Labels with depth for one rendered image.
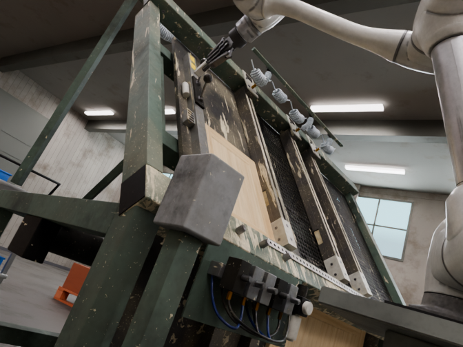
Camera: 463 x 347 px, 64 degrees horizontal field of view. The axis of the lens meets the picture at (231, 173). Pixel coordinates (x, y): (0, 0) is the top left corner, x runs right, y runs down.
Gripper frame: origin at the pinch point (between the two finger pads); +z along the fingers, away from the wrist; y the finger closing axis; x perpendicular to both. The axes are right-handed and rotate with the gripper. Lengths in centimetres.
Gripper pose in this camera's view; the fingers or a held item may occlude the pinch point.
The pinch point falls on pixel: (202, 68)
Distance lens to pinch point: 152.3
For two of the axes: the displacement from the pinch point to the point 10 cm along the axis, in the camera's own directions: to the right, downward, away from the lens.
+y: 1.4, 7.2, -6.8
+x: 6.4, 4.6, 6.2
